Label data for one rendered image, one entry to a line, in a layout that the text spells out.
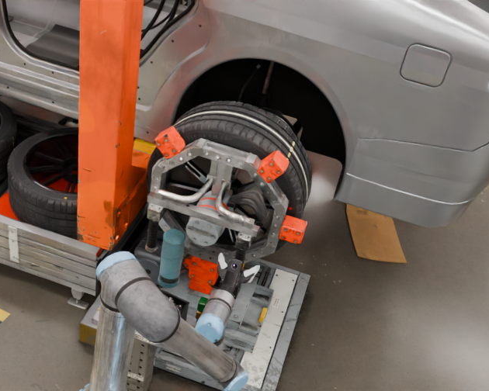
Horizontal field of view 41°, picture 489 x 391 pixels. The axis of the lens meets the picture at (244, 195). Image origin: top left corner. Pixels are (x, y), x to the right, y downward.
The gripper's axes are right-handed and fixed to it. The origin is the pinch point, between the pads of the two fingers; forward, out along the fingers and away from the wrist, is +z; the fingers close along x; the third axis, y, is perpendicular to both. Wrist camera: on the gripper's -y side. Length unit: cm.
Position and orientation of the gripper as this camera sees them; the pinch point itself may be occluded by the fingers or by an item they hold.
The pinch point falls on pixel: (241, 257)
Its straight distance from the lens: 239.5
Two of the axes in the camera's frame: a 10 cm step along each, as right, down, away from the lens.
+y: -1.7, 7.8, 6.0
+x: 9.5, 3.0, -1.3
